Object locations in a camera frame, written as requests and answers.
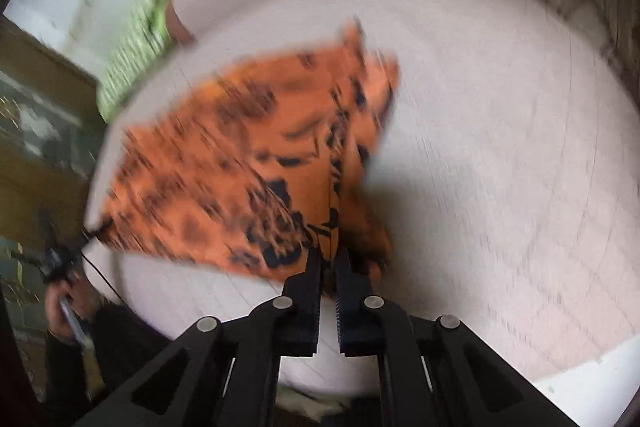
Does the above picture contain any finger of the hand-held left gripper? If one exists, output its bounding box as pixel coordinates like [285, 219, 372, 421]
[75, 218, 115, 254]

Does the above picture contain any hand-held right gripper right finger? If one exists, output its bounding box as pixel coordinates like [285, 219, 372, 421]
[333, 247, 582, 427]

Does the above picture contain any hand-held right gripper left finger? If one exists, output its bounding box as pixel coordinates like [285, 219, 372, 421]
[74, 246, 324, 427]

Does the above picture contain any orange black floral shirt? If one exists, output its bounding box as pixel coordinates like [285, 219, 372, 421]
[95, 19, 402, 299]

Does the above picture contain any person's left forearm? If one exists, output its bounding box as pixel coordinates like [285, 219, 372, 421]
[44, 302, 173, 427]

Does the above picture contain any person's left hand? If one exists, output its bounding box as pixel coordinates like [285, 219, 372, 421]
[44, 274, 102, 344]

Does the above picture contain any wooden glass door cabinet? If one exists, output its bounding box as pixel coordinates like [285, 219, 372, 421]
[0, 17, 109, 308]

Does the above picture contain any green patterned folded blanket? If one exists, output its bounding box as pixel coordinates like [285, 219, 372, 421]
[95, 0, 177, 124]

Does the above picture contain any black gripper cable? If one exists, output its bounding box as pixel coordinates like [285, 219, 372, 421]
[80, 252, 127, 304]

